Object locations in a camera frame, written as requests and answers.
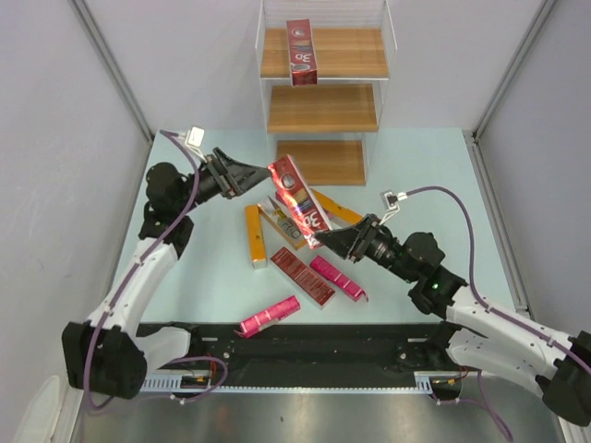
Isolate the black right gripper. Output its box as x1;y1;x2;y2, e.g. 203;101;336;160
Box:
316;213;417;284

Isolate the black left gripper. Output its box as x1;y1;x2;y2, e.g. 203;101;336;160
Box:
175;149;271;216

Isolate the red silver 3D toothpaste box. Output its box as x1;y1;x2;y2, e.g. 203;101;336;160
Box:
268;154;332;249

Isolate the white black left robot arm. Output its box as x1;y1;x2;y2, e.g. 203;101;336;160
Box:
62;149;271;400

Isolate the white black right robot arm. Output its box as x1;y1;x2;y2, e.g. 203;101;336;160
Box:
315;214;590;426

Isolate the clear acrylic wooden shelf unit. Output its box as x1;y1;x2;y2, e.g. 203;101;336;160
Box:
255;1;397;186

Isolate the pink toothpaste box middle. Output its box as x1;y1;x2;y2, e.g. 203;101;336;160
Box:
309;256;368;302

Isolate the pink toothpaste box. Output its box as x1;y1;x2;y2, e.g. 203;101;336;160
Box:
236;295;301;339
309;256;368;302

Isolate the orange toothpaste box right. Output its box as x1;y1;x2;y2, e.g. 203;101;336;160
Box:
313;189;363;229

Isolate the orange toothpaste box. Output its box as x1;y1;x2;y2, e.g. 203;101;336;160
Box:
245;205;268;269
313;189;363;229

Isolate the orange toothpaste box left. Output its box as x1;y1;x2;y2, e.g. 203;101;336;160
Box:
245;205;268;269

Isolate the gold silver toothpaste box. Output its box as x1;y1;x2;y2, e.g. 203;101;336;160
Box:
258;197;308;250

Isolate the dark red toothpaste box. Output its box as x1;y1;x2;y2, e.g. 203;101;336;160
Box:
271;247;335;309

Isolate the pink toothpaste box lower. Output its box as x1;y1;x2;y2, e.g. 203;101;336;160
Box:
236;295;301;339

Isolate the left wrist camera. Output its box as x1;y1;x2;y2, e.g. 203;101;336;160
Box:
184;126;205;152

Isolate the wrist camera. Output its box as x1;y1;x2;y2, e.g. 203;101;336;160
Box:
184;126;205;152
380;190;408;225

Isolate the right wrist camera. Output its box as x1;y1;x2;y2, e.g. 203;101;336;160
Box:
380;190;408;225

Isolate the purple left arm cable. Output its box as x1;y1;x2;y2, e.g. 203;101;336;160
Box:
82;128;230;411

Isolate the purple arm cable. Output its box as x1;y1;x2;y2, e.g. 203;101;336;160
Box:
82;128;230;411
396;185;591;439

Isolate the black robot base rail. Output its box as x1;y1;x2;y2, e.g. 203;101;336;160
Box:
163;323;487;399

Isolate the white slotted cable duct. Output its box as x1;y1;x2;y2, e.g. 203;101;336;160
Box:
140;367;465;398

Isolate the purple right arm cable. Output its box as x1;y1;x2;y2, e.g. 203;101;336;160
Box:
396;185;591;439

